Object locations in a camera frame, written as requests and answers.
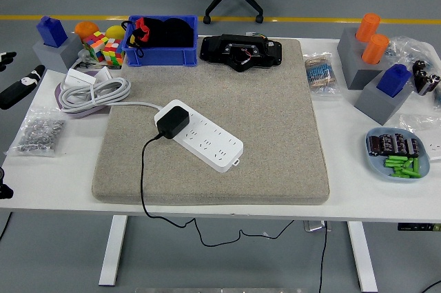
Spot coiled white power cable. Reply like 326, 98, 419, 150
58, 77, 163, 114

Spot colourful puzzle cube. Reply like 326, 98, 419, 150
101, 38, 125, 67
81, 31, 108, 63

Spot blue plastic block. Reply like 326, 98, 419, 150
376, 63, 412, 97
35, 16, 68, 48

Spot orange ball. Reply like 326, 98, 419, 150
74, 21, 100, 41

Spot bag of large black capacitors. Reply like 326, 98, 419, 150
411, 59, 441, 96

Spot black cloth pouch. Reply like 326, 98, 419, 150
151, 18, 194, 48

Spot small white box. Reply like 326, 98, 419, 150
65, 68, 96, 86

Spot grey two-hole block holder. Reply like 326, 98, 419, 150
336, 26, 391, 90

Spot black table control panel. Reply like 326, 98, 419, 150
396, 223, 441, 232

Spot black mechanical device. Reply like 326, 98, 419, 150
199, 33, 283, 73

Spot black plug adapter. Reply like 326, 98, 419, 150
156, 105, 190, 141

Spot white table leg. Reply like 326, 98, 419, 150
99, 215, 129, 287
346, 221, 379, 293

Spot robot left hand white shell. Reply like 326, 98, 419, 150
0, 51, 46, 110

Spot light blue plate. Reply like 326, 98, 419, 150
364, 126, 431, 183

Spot clear bag of metal nuts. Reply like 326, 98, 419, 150
3, 106, 66, 158

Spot grey-brown mat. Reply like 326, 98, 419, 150
91, 38, 331, 206

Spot clear bag of hardware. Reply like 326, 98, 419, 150
382, 34, 441, 77

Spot black plug cord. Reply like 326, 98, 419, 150
139, 134, 296, 247

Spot clear bag of resistors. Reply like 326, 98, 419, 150
302, 52, 342, 97

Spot orange cylinder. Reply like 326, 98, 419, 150
355, 12, 382, 43
360, 33, 391, 65

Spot black pouch red trim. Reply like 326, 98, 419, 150
121, 17, 163, 58

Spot black hanging cable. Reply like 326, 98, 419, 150
317, 222, 328, 293

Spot empty clear plastic bag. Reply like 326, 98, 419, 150
398, 112, 441, 135

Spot grey square block holder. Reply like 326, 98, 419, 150
32, 33, 83, 74
353, 70, 414, 125

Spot yellow ball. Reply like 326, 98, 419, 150
105, 26, 127, 41

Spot blue plastic bin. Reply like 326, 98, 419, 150
123, 14, 199, 68

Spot metal bracket under table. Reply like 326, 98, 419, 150
302, 219, 332, 232

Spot white power strip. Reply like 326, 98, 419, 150
154, 99, 245, 174

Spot black floor cable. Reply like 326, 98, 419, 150
422, 279, 441, 293

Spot small white zip bag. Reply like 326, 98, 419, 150
424, 133, 441, 163

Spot black cylindrical capacitor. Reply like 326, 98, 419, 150
378, 133, 396, 154
367, 135, 382, 156
405, 137, 420, 158
393, 132, 407, 154

